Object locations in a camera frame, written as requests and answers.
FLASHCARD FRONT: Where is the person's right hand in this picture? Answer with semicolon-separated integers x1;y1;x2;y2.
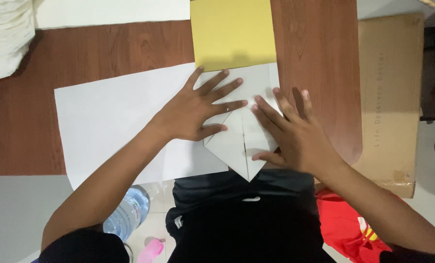
251;88;344;179

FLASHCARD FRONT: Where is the yellow paper sheet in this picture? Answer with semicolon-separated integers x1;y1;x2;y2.
190;0;277;72

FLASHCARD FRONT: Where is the brown cardboard box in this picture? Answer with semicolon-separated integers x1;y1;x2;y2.
351;13;425;199

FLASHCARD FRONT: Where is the person's black clothing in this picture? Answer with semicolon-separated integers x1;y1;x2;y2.
31;170;435;263

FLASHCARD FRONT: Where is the red cloth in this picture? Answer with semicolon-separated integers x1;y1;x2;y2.
315;188;408;263

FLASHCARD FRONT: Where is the white cloth bundle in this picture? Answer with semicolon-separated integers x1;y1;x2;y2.
0;0;36;84

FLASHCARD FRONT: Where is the large white paper sheet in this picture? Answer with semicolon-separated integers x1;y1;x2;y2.
54;63;229;190

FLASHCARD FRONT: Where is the person's left hand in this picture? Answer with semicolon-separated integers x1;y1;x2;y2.
151;66;248;142

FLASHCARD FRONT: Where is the pink plastic bottle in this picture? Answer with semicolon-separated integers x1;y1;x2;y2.
137;238;165;263

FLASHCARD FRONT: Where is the clear plastic water bottle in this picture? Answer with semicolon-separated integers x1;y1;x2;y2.
103;185;151;243

